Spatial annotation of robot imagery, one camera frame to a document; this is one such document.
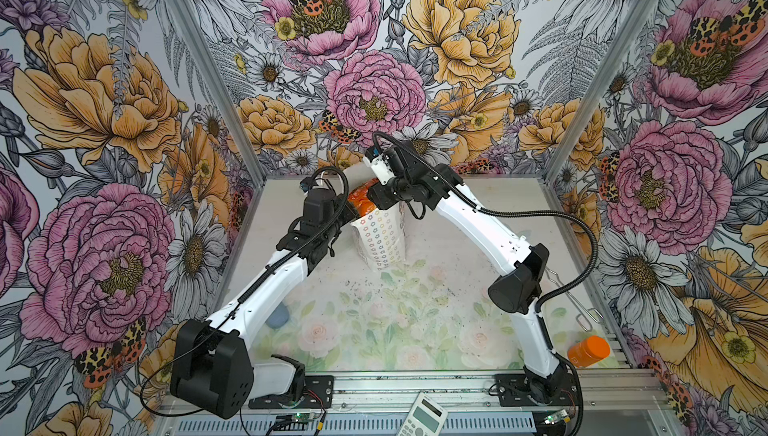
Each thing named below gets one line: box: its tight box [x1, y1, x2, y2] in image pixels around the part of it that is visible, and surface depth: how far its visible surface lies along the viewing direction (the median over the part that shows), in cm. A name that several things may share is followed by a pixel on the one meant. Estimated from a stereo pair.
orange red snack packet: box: [348, 178, 380, 217], surface depth 81 cm
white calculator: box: [397, 392, 449, 436], surface depth 71 cm
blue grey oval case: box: [265, 302, 289, 329], surface depth 86 cm
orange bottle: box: [568, 335, 611, 367], surface depth 74 cm
